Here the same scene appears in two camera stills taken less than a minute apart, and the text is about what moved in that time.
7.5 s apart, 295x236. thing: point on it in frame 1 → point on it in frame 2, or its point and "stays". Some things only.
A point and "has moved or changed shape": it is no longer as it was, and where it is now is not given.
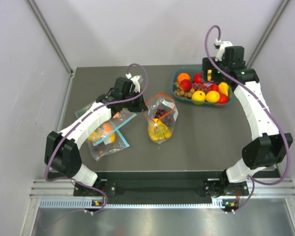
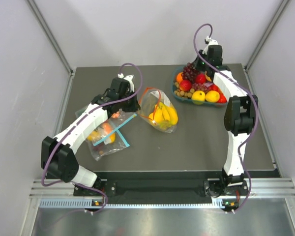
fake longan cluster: x=180 y=93 stays
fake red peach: x=185 y=85 stays
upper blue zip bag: x=118 y=121 stays
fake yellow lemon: x=198 y=97 stays
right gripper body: x=217 y=75 → x=199 y=65
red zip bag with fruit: x=161 y=112 has moved or changed shape
